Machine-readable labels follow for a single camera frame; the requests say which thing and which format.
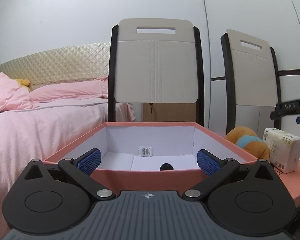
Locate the white tissue pack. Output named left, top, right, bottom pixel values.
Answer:
left=263, top=128, right=300, bottom=174

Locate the orange plush toy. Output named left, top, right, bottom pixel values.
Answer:
left=225, top=126, right=270, bottom=161

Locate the salmon pink box lid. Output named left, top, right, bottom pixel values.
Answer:
left=274, top=161, right=300, bottom=207

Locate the black small object in box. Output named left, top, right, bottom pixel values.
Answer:
left=160, top=163, right=174, bottom=171

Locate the salmon pink open box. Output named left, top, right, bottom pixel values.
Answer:
left=44, top=122, right=257, bottom=193

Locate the beige chair right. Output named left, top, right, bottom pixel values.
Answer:
left=221, top=29, right=282, bottom=137

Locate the white desiccant sachet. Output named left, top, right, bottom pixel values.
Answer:
left=138, top=146, right=153, bottom=157

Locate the bed with pink sheet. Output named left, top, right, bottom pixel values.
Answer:
left=0, top=97, right=136, bottom=240

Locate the pink pillow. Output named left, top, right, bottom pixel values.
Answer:
left=30, top=77, right=108, bottom=102

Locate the wooden drawer cabinet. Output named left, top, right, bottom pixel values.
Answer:
left=142, top=103, right=196, bottom=122

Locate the yellow plush toy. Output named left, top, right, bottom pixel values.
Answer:
left=15, top=79, right=31, bottom=92

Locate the pink crumpled duvet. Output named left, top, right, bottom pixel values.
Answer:
left=0, top=73, right=38, bottom=112

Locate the beige quilted headboard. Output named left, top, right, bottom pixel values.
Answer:
left=0, top=42, right=110, bottom=90

